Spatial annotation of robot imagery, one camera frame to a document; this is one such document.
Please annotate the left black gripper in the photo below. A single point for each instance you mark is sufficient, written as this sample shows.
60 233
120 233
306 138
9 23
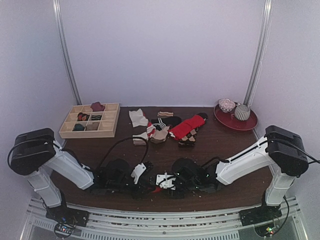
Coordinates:
142 193

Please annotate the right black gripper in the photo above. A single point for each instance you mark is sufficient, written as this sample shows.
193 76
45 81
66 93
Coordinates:
180 184

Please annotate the red and beige sock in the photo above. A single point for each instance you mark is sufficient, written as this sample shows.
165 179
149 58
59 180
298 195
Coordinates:
156 189

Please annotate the tan brown sock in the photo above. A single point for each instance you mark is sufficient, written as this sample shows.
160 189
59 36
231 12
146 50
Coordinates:
93 126

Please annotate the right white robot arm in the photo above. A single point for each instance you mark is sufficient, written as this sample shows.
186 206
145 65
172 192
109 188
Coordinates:
278 147

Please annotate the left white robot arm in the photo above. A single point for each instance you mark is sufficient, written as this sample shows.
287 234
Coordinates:
36 151

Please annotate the beige brown sock pile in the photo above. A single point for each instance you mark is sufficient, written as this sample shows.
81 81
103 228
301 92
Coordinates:
140 139

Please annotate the argyle brown sock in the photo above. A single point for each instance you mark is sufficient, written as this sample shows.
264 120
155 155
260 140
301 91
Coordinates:
189 140

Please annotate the tan sock pair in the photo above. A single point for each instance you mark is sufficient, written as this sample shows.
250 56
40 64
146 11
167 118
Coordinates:
160 136

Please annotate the red folded sock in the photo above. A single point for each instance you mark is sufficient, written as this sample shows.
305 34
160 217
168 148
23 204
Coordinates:
186 126

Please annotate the red white striped sock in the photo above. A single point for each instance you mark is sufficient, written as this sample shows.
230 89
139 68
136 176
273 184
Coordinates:
150 130

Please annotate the black white striped sock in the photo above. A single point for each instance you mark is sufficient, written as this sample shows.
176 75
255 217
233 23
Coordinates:
161 123

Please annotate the beige white folded sock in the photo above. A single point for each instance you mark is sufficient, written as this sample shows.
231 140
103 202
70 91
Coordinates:
138 118

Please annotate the small striped folded sock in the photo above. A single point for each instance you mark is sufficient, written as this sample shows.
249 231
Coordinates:
164 114

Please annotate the wooden compartment tray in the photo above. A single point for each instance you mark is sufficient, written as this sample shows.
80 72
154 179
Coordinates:
107 124

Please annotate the red round plate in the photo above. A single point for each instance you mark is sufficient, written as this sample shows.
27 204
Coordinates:
229 120

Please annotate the black striped rolled sock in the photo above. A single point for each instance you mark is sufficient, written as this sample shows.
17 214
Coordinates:
95 117

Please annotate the teal rolled sock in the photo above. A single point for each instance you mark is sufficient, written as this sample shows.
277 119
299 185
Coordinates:
78 127

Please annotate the maroon rolled sock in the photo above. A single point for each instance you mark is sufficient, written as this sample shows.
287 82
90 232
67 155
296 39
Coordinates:
97 107

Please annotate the red black rolled sock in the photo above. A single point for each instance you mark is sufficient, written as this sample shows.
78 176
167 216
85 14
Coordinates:
82 117

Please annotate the white patterned bowl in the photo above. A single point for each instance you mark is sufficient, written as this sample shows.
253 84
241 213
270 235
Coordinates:
226 105

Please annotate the striped ceramic cup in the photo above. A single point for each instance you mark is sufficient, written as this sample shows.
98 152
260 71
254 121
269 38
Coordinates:
242 112

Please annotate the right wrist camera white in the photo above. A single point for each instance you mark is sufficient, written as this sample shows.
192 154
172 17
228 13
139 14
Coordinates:
163 181

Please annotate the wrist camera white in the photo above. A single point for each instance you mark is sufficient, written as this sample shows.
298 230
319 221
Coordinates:
139 170
163 181

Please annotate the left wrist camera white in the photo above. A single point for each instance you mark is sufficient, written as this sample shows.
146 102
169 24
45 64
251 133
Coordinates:
139 170

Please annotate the metal base rail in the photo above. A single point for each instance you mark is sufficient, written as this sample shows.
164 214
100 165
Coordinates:
107 224

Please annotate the left aluminium frame post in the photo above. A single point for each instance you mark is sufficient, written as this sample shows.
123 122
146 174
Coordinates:
65 52

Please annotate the aluminium frame post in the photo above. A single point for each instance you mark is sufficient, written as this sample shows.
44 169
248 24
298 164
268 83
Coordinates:
65 52
260 51

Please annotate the right aluminium frame post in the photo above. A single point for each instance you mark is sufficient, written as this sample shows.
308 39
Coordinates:
260 51

